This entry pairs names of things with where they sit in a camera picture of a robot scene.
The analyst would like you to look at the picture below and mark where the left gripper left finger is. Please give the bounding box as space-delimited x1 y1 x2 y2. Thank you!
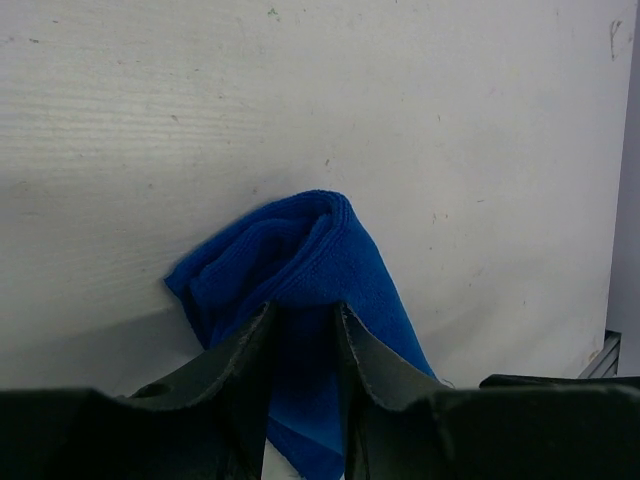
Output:
1 303 278 479

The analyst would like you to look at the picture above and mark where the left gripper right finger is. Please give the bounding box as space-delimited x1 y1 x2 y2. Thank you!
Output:
334 304 639 479

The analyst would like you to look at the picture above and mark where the blue towel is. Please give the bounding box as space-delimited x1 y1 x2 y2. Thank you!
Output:
165 190 430 479

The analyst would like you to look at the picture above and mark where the aluminium mounting rail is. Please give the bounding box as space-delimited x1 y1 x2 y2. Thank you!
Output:
579 330 621 379

